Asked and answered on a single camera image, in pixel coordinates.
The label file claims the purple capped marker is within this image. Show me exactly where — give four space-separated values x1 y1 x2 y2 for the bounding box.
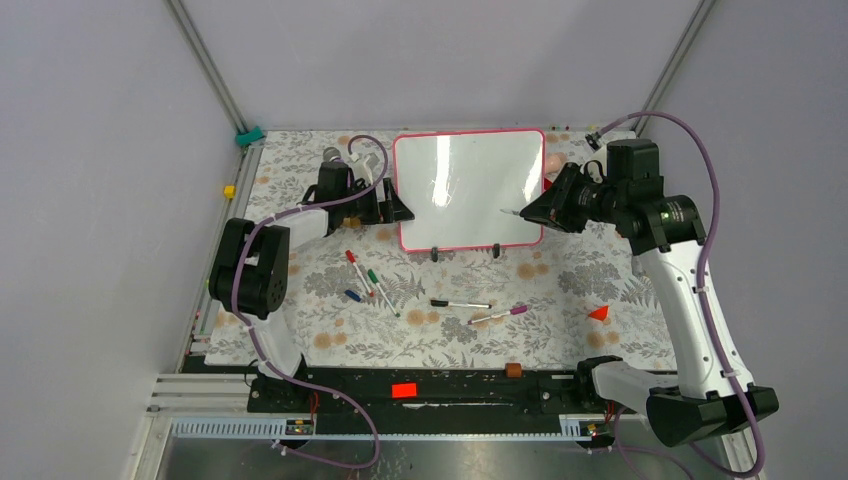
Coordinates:
467 305 529 325

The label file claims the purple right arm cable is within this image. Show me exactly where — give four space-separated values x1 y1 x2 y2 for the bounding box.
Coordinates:
586 110 770 480

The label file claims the red tape label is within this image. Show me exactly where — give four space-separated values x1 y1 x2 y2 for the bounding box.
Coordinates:
390 382 418 399

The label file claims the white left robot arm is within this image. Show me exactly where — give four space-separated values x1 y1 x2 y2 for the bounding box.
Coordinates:
208 161 415 411

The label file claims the orange triangle block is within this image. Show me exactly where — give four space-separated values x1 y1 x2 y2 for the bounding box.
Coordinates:
587 305 610 322

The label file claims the green corner clamp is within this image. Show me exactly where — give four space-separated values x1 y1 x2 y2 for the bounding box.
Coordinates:
235 127 265 148

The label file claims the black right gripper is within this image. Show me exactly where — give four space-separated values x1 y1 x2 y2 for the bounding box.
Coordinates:
519 162 626 234

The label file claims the pink framed whiteboard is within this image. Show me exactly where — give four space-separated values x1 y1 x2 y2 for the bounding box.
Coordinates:
392 129 546 253

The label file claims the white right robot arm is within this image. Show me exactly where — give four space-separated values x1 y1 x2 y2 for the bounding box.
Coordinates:
518 139 779 447

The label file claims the purple glitter microphone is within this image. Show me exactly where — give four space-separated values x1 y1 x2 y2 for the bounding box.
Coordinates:
322 147 345 168

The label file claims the blue marker cap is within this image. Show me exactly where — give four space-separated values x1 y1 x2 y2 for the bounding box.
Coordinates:
344 290 362 303

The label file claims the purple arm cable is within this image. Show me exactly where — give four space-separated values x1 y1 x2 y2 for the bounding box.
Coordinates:
586 110 770 480
228 134 391 472

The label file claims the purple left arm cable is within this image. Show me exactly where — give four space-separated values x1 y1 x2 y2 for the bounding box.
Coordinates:
228 134 391 472

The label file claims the brown small block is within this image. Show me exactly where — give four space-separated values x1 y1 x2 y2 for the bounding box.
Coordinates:
504 362 523 379

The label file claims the black capped marker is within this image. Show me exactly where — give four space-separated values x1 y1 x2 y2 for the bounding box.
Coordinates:
430 299 492 310

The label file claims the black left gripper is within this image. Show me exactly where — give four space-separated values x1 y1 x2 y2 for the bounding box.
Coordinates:
338 177 413 225

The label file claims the green capped marker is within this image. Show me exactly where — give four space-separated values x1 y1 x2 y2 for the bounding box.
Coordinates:
367 269 400 318

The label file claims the red capped marker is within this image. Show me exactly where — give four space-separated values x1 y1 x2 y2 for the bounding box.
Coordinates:
345 250 375 297

